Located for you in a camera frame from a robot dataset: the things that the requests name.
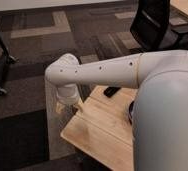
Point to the dark blue ceramic cup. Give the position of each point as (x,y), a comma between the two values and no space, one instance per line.
(130,116)

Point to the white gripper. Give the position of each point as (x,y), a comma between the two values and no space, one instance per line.
(68,94)

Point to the black eraser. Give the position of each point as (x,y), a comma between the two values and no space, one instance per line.
(110,91)

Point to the black office chair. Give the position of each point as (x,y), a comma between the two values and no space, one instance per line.
(152,30)

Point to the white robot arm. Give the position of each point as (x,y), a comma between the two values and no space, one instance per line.
(160,108)

